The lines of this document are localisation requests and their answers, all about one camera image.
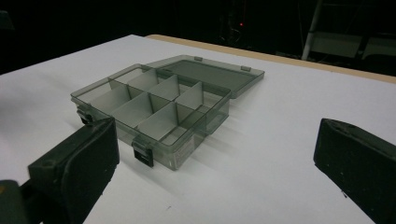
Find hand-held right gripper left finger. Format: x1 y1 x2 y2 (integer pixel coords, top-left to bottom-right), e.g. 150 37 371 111
27 117 120 224

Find white metal stand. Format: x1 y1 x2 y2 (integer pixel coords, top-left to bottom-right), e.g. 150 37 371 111
300 0 396 62

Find clear grey compartment organizer box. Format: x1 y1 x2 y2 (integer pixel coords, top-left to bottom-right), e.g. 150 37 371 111
70 54 266 172

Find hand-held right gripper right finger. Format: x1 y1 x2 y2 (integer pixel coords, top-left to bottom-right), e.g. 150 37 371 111
313 118 396 224

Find dark equipment with red light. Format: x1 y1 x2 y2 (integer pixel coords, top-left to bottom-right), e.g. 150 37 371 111
218 0 250 45

